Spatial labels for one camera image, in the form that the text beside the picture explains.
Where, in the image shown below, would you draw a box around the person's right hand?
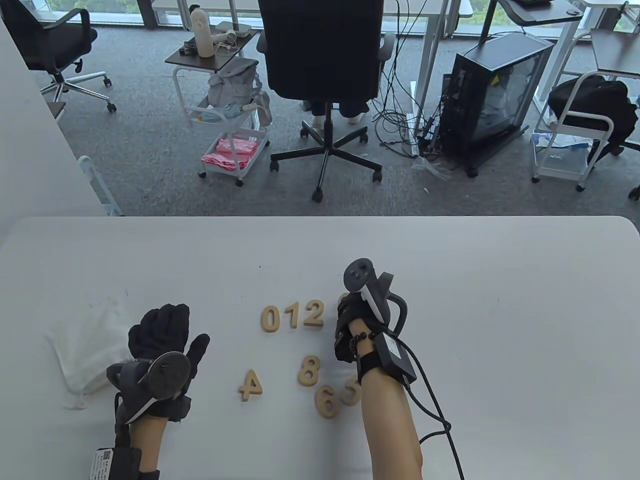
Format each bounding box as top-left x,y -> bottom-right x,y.
334,294 -> 388,365

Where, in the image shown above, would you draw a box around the person's left hand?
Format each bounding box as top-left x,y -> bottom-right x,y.
127,303 -> 211,416

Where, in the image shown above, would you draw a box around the curved flat-base wooden number block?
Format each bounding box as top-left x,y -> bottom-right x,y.
303,299 -> 326,330

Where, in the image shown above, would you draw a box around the double-loop wooden number block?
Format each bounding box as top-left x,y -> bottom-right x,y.
297,355 -> 321,387

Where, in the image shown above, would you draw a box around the white cloth drawstring bag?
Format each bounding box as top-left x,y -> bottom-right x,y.
44,295 -> 136,412

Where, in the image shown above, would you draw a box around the hooked flat-top wooden number block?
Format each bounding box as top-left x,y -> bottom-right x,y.
340,377 -> 362,407

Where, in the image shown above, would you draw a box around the looped tailed wooden number block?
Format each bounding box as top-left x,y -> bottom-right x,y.
314,385 -> 341,420

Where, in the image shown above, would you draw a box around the angular wooden number block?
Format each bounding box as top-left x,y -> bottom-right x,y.
238,370 -> 264,402

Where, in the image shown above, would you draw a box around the person's right forearm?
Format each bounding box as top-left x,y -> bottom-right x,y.
350,320 -> 425,480

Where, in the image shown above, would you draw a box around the black forearm sensor box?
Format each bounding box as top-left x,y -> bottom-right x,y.
90,447 -> 143,480
376,332 -> 417,386

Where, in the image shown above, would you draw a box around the person's left forearm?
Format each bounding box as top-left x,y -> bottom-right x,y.
129,415 -> 168,473

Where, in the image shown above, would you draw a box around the clear plastic bag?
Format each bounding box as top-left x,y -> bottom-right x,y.
411,154 -> 454,182

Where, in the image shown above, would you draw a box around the black bag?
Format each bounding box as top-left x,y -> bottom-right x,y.
547,75 -> 640,153

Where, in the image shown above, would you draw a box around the black grey hand controller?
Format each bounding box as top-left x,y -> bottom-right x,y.
343,258 -> 408,336
106,351 -> 192,423

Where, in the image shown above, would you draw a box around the pink folded cloths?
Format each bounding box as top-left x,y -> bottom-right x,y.
201,137 -> 261,172

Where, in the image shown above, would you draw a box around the light blue pouch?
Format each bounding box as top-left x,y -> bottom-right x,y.
192,102 -> 242,126

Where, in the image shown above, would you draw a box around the grey backpack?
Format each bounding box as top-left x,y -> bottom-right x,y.
207,57 -> 262,109

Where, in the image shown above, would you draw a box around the black high-back office chair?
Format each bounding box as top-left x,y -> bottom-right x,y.
256,0 -> 397,203

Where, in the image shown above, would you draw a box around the white cart with dark top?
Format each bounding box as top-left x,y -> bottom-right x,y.
165,29 -> 273,188
531,29 -> 640,193

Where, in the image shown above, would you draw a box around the black computer tower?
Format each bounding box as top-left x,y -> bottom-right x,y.
438,32 -> 557,178

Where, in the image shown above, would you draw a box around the clear blue plastic packets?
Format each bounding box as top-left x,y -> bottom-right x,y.
531,132 -> 593,151

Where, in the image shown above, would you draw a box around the cream cylindrical bottle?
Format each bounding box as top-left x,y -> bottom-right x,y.
190,8 -> 212,59

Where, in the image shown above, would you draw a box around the black mesh office chair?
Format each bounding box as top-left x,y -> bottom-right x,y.
0,0 -> 117,113

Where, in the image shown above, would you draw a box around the white flat box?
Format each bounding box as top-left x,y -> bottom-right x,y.
216,21 -> 254,39

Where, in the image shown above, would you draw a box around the black monitor stand table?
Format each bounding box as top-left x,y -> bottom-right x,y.
479,0 -> 585,48

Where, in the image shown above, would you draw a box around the black bead bracelet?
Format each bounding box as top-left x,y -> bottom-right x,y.
350,330 -> 378,358

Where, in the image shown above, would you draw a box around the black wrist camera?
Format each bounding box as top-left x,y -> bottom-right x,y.
167,395 -> 193,423

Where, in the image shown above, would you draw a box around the black sensor cable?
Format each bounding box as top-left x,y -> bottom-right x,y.
400,340 -> 466,480

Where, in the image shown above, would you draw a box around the tangle of black cables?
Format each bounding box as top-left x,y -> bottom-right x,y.
372,0 -> 443,156

